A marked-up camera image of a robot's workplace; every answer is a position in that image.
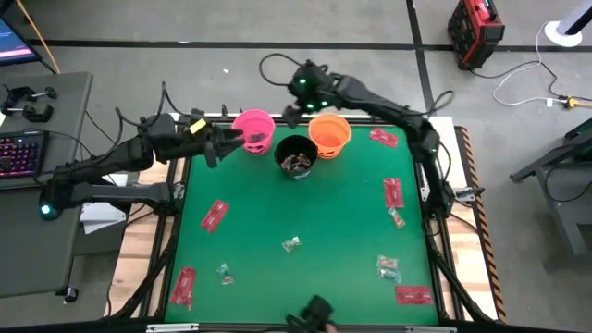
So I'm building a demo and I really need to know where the yellow black hazard strip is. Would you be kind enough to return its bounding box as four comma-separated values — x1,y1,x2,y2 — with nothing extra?
455,125,509,325

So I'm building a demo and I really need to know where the backlit black keyboard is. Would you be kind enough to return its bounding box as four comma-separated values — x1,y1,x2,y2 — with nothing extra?
0,129,50,180

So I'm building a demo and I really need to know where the white floor cable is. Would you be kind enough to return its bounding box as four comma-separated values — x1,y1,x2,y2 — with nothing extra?
492,20,568,108

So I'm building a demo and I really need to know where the candy bars pile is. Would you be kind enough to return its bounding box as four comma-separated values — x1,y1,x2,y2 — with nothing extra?
279,152,314,172

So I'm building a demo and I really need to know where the black c-clamp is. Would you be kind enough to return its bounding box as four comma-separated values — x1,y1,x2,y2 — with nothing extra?
2,84,59,105
0,104,55,124

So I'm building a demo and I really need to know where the yellow plug connector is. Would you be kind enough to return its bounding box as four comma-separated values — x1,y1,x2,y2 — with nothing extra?
561,94,592,111

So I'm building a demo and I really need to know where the black floor cable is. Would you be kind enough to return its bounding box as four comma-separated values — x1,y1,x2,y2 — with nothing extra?
466,59,592,103

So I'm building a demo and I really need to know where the black halloween bucket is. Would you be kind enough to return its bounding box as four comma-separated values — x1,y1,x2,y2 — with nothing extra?
273,134,319,180

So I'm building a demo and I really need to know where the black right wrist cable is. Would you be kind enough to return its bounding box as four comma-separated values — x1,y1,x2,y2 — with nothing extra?
257,52,302,88

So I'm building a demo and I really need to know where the black table frame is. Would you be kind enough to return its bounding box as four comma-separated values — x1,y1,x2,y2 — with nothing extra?
104,114,499,333

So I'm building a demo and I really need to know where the orange pumpkin halloween bucket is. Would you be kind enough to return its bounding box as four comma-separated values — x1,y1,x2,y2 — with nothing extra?
307,113,352,160

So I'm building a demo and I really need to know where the white round stand base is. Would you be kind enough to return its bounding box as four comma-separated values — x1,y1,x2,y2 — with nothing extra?
543,19,584,48

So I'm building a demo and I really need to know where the clear bag red candy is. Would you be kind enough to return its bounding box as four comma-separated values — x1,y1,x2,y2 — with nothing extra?
376,254,400,271
388,207,407,230

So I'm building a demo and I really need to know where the clear bag teal candy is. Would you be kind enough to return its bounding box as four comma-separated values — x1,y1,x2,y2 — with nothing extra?
216,262,236,286
377,267,402,286

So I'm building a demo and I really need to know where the white paper sheet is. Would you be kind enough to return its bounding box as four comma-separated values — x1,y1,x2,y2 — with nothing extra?
79,201,129,236

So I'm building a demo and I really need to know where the yellow wooden stick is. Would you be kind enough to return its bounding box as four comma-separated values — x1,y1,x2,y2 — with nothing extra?
15,0,60,75

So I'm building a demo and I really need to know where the slanted stand pole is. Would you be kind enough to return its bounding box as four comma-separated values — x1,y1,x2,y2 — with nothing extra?
561,0,592,36

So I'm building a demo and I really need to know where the red black tool case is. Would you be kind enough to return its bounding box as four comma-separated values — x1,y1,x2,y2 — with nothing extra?
446,0,506,71

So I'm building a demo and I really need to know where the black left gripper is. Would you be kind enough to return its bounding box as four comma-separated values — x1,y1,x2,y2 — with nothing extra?
181,112,247,169

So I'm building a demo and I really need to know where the black handheld device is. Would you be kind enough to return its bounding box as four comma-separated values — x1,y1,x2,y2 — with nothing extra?
285,294,338,333

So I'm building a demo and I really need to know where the computer monitor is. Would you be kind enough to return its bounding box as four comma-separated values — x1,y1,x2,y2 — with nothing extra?
0,17,42,67

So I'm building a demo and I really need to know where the red candy pack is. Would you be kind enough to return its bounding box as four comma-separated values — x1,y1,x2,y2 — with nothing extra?
368,127,401,149
383,178,405,209
168,266,198,310
200,199,231,234
394,285,434,306

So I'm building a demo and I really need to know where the grey desk panel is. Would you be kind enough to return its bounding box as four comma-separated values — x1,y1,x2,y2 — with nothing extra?
0,181,88,300
0,71,94,191

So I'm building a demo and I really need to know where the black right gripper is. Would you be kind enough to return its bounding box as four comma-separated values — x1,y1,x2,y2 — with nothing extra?
281,58,338,130

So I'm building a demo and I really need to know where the pink halloween bucket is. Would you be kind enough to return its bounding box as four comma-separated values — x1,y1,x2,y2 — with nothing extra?
230,108,278,156

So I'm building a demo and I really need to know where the silver metal bracket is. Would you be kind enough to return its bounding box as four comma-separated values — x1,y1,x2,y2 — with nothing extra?
405,325,458,333
145,323,200,333

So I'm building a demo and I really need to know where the grey side table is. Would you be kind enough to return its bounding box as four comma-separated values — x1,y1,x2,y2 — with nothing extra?
510,117,592,270

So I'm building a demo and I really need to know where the black computer mouse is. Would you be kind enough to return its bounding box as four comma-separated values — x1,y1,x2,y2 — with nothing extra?
37,198,64,222

